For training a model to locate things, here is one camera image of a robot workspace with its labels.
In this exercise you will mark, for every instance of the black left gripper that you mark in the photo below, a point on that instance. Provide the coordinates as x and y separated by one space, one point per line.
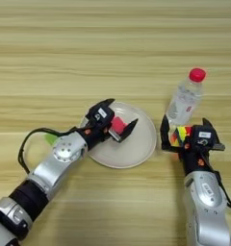
93 136

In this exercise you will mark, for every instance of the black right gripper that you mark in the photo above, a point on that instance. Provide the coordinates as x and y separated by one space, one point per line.
197 161

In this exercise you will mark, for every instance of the multicolour puzzle cube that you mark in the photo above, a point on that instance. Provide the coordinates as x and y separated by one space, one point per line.
181 134

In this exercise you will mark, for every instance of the red block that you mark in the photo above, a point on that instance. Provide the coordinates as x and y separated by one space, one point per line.
118 125

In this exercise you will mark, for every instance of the green rectangular block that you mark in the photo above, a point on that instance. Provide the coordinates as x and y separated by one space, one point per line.
51 139

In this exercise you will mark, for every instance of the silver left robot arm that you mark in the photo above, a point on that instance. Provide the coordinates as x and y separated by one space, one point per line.
53 169

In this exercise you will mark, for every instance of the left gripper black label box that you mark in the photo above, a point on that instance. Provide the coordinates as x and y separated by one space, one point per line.
101 117

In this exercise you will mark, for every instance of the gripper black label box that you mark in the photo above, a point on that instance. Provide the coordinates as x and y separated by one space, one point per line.
202 136
101 117

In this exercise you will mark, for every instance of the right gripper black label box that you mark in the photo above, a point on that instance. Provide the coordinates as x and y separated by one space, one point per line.
202 136

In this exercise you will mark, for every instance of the clear bottle with red cap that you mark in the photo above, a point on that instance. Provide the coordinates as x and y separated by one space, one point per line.
184 102

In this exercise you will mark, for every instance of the white round plate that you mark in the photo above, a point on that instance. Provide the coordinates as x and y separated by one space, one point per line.
136 150

